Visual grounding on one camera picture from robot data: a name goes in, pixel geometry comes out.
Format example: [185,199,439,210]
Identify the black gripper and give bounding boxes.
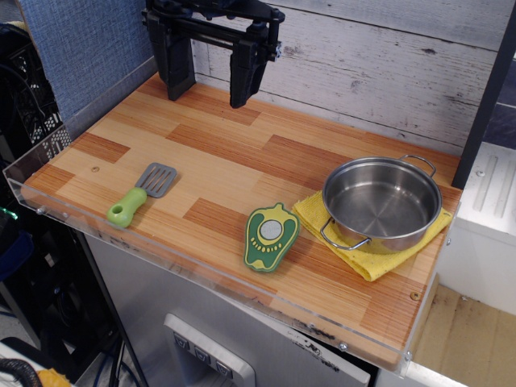
[142,1,285,108]

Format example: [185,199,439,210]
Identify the green yellow toy pepper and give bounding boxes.
[243,202,300,273]

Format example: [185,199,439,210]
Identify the black plastic crate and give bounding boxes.
[0,44,62,146]

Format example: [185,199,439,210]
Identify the stainless steel pot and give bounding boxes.
[322,155,442,250]

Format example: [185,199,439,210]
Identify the yellow cloth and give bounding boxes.
[293,191,453,281]

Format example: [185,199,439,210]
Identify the grey button panel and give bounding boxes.
[164,314,256,386]

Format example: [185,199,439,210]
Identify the white side cabinet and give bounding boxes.
[436,143,515,314]

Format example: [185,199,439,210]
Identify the clear acrylic table guard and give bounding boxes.
[6,77,460,372]

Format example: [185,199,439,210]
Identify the green handled grey spatula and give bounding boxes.
[106,162,177,228]

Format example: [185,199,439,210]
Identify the black vertical post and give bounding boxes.
[451,2,515,189]

